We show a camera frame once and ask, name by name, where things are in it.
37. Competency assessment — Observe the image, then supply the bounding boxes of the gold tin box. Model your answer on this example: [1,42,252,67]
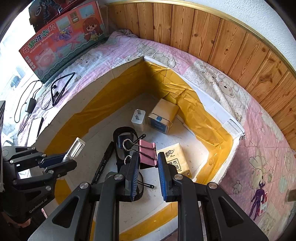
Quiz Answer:
[147,99,179,135]

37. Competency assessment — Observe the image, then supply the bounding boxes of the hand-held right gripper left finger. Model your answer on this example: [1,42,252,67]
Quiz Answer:
[28,152,141,241]

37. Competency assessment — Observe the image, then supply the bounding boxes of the clear tube with sticker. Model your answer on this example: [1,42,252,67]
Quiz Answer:
[62,137,86,163]

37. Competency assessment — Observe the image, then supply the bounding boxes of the pink binder clip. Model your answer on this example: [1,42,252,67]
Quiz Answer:
[122,138,159,169]

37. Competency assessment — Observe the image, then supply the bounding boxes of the dark robot toy box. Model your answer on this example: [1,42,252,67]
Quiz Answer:
[28,0,80,25]

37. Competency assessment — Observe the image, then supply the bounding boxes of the pink cartoon toy box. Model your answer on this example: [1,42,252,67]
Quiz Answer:
[18,0,107,84]

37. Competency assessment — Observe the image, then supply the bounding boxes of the black glasses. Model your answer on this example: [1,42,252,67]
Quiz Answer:
[113,126,155,201]

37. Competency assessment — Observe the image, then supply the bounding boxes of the black neckband earphones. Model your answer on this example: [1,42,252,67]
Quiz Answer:
[40,72,75,109]

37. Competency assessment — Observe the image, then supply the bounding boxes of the black marker pen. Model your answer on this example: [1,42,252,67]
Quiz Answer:
[91,142,114,185]

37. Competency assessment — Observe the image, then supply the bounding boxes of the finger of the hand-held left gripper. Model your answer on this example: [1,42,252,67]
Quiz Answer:
[2,146,66,172]
[12,159,78,192]

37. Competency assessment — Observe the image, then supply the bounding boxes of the black cable with adapter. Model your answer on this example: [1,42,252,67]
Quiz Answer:
[14,80,43,123]

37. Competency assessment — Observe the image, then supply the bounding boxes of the purple action figure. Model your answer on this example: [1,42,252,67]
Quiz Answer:
[249,182,267,220]

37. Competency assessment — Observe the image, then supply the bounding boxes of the beige tissue packet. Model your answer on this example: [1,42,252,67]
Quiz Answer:
[157,142,192,179]

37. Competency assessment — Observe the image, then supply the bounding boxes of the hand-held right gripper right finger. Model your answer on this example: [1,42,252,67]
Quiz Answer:
[157,153,270,241]

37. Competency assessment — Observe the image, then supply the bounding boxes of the white box with yellow tape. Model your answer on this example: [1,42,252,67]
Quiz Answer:
[35,55,245,241]

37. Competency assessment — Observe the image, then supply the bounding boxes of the white charger plug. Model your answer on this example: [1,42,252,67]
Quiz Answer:
[131,109,147,132]

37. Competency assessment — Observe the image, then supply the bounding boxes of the red white card packet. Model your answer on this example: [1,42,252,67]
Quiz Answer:
[257,191,269,216]

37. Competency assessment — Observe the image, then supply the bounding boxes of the pink printed blanket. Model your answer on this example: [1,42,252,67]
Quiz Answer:
[17,29,296,241]

